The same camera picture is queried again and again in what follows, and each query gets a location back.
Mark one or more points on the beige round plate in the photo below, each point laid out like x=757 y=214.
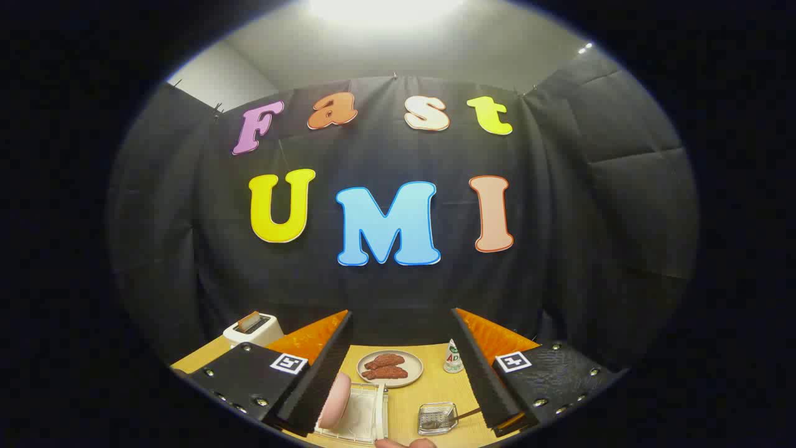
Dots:
x=410 y=364

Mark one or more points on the pink plate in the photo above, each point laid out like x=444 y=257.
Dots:
x=336 y=401

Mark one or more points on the white toaster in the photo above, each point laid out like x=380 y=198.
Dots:
x=261 y=333

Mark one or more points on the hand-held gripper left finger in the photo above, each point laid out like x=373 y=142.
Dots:
x=323 y=373

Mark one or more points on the red-brown meat piece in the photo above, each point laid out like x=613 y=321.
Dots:
x=385 y=373
x=385 y=360

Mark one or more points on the white drain tray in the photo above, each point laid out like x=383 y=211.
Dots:
x=360 y=414

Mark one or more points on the brown toast slice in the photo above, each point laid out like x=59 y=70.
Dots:
x=249 y=322

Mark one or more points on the white bottle with green label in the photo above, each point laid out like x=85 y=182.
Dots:
x=452 y=359

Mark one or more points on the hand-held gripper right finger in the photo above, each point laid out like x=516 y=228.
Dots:
x=485 y=373

